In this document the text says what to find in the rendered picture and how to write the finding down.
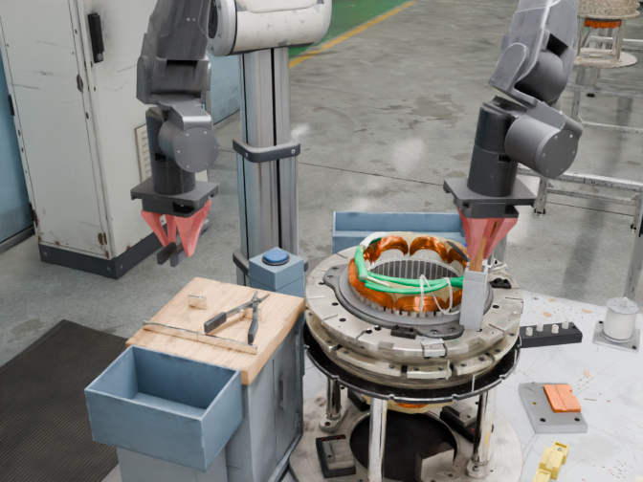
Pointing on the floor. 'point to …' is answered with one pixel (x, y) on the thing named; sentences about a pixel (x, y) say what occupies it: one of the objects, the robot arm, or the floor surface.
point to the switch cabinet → (81, 127)
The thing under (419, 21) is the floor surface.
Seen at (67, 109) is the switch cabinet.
